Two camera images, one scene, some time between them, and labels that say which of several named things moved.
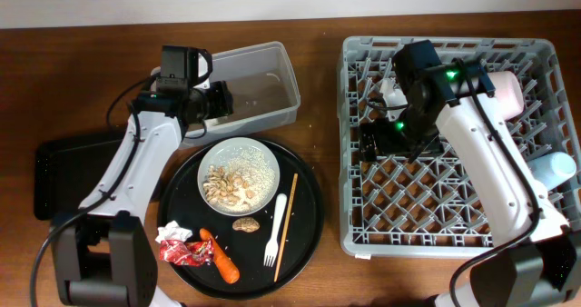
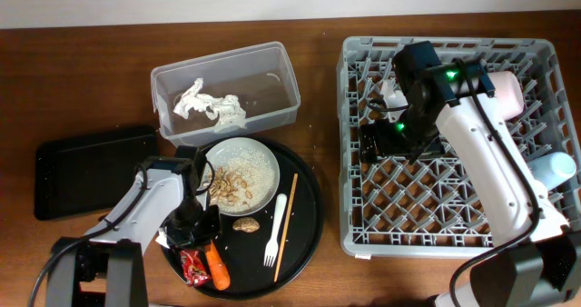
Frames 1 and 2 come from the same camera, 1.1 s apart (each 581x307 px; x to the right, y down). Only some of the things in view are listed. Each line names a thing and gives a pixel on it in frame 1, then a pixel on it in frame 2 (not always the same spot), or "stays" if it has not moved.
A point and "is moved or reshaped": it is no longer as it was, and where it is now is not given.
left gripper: x=221 y=97 to x=176 y=240
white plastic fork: x=272 y=246 stays
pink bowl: x=508 y=92 stays
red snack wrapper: x=186 y=253 is moved or reshaped
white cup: x=554 y=168 stays
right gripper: x=379 y=129 stays
